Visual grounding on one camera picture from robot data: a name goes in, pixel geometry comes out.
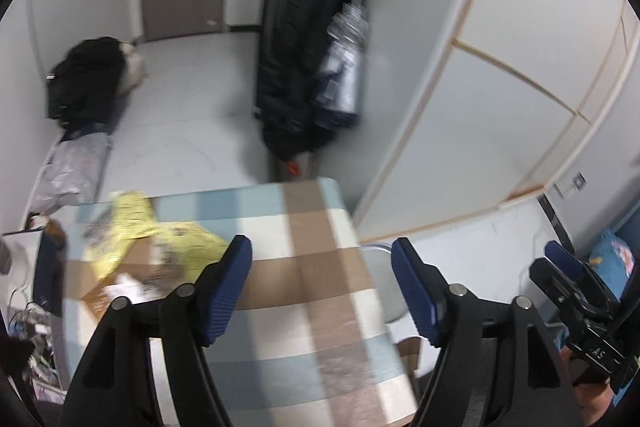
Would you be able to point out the yellow plastic bag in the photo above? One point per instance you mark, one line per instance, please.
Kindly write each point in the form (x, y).
(125, 227)
(192, 244)

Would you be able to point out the dark box white lid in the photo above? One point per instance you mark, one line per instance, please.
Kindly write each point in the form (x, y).
(50, 267)

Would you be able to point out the white cloth bag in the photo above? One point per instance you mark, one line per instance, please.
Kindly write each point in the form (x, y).
(132, 67)

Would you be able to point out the cardboard piece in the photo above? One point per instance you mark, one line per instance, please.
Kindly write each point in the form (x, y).
(409, 357)

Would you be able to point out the grey plastic mailer bag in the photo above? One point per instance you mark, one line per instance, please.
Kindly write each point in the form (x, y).
(70, 172)

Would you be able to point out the white wardrobe wood trim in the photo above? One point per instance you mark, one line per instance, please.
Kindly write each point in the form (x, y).
(500, 82)

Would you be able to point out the black backpack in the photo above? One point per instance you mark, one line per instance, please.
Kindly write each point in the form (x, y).
(82, 82)

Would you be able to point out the white round stool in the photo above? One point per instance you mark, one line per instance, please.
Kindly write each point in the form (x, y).
(382, 282)

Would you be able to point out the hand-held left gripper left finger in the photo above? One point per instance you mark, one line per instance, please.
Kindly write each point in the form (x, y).
(225, 287)

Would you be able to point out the blue floral pillow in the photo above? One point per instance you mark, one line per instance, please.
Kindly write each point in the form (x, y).
(612, 259)

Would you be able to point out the black hanging jacket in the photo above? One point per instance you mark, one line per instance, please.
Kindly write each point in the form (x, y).
(290, 57)

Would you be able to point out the person's right hand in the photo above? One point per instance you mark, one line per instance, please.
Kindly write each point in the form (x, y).
(592, 407)

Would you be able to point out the silver folding umbrella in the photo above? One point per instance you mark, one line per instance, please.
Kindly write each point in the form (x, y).
(345, 72)

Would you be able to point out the plaid blanket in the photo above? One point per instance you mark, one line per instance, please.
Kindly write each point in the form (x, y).
(300, 307)

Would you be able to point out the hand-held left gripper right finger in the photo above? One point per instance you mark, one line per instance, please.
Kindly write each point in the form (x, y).
(415, 287)

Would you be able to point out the black fuzzy object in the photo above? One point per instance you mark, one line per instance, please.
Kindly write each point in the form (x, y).
(12, 367)

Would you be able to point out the small orange object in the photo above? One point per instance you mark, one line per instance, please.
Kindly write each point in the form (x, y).
(292, 167)

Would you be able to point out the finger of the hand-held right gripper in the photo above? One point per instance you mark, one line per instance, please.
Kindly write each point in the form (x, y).
(562, 257)

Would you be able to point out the wall socket panel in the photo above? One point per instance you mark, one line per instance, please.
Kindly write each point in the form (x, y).
(572, 184)

